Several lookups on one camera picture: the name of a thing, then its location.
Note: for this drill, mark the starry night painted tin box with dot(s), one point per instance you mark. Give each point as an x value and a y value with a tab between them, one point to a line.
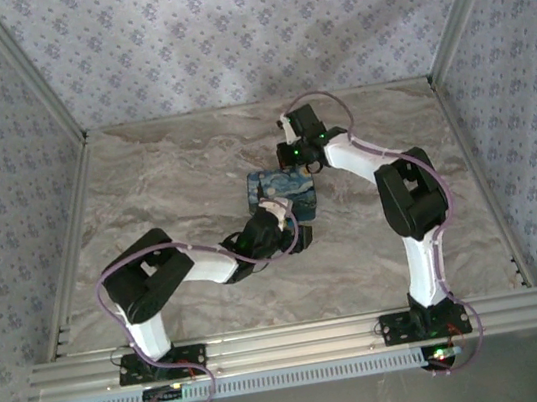
271	188

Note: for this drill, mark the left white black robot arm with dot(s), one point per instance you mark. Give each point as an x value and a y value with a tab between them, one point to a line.
146	330

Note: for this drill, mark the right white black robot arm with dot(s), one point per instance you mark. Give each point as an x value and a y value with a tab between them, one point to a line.
424	263

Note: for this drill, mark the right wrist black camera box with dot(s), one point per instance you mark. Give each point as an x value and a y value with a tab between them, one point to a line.
288	155

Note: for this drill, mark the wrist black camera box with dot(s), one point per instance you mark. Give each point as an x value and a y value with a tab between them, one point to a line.
288	155
305	238

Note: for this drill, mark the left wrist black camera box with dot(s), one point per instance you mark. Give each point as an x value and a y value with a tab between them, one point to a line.
305	238

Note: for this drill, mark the thin aluminium frame rail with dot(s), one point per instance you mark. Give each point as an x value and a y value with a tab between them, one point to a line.
234	109

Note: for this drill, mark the wide aluminium mounting rail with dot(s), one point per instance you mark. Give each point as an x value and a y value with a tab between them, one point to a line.
294	341

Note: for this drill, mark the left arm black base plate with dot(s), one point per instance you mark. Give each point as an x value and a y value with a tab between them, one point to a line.
196	358

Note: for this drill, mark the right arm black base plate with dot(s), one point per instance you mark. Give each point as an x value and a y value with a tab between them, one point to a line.
394	331

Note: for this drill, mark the aluminium frame post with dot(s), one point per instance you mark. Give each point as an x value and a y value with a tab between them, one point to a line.
465	4
32	69

